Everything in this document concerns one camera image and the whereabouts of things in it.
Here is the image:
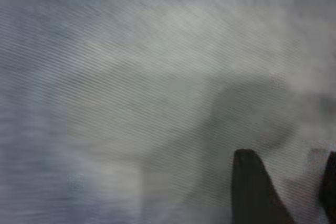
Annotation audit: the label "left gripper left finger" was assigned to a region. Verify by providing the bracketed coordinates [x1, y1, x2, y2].
[230, 147, 295, 224]

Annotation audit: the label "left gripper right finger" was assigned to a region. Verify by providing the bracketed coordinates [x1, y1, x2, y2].
[320, 150, 336, 224]

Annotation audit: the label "blue denim pants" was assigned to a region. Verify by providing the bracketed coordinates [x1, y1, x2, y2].
[0, 0, 336, 224]

